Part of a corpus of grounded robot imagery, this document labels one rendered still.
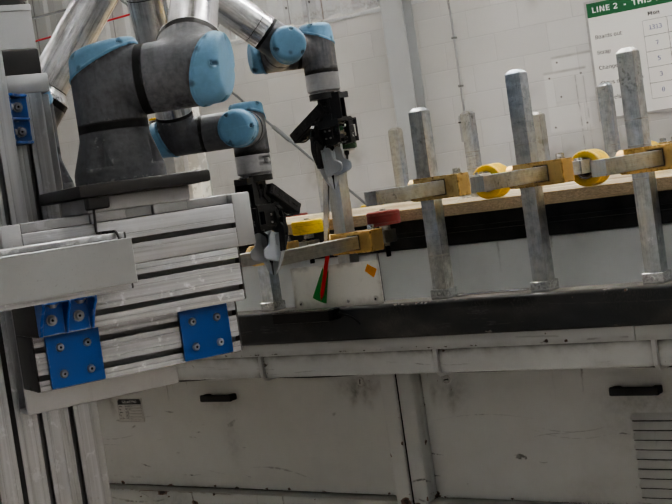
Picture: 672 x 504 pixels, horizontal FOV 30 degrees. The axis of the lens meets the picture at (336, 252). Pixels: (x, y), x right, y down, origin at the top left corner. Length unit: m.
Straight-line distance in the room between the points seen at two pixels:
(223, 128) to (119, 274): 0.66
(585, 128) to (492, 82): 0.88
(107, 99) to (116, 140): 0.07
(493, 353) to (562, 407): 0.29
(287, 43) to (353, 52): 8.44
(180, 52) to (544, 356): 1.10
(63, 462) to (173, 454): 1.57
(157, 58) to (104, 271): 0.37
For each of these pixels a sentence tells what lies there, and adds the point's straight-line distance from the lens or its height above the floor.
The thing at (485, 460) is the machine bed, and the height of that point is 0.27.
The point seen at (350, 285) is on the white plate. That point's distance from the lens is 2.91.
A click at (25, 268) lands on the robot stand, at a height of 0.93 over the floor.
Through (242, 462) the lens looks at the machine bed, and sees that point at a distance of 3.60.
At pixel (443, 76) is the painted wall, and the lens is 10.65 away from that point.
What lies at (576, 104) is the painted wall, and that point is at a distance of 10.21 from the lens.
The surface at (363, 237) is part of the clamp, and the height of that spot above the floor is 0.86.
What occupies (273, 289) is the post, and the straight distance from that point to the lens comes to 3.08.
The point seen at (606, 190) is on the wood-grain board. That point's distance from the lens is 2.78.
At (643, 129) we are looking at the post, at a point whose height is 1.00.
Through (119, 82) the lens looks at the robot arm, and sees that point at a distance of 2.06.
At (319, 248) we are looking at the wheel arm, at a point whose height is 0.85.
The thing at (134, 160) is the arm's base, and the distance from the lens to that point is 2.05.
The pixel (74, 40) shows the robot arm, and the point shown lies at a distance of 2.71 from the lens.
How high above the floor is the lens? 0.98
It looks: 3 degrees down
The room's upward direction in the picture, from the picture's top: 8 degrees counter-clockwise
